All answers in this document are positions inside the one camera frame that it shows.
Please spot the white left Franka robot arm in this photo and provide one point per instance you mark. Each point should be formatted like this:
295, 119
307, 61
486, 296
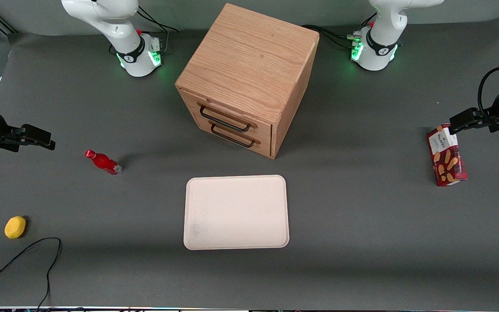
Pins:
381, 26

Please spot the wooden drawer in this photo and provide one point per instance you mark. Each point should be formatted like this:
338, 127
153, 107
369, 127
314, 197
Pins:
265, 131
265, 149

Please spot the red Walkers cookie box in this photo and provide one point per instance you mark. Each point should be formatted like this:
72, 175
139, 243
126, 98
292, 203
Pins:
446, 160

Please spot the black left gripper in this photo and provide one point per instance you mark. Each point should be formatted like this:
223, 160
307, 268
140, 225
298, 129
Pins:
497, 107

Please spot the red plastic bottle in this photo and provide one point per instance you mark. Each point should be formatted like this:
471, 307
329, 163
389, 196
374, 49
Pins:
104, 162

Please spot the yellow lemon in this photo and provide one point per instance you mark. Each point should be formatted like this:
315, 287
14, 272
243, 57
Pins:
15, 227

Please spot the oak wooden drawer cabinet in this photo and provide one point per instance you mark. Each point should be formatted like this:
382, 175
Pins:
249, 56

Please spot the cream plastic tray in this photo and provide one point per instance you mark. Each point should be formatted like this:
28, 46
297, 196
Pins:
236, 212

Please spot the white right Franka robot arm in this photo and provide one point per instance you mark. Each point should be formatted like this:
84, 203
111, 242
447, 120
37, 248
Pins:
115, 26

